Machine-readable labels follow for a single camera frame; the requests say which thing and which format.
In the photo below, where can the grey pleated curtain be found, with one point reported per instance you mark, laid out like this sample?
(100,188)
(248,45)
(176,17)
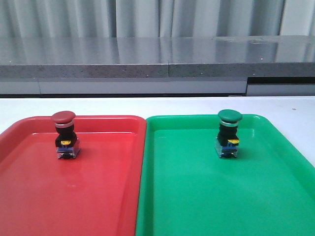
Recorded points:
(156,18)

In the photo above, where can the green mushroom push button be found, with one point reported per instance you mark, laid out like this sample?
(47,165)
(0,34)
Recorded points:
(227,142)

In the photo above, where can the red plastic tray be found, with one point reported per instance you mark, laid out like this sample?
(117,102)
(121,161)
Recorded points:
(94,194)

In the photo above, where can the green plastic tray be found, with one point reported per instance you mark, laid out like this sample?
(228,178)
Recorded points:
(187,190)

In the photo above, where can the grey stone counter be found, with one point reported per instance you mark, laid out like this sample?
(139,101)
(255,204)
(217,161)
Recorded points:
(183,66)

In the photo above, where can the red mushroom push button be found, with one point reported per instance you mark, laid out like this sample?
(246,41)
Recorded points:
(67,143)

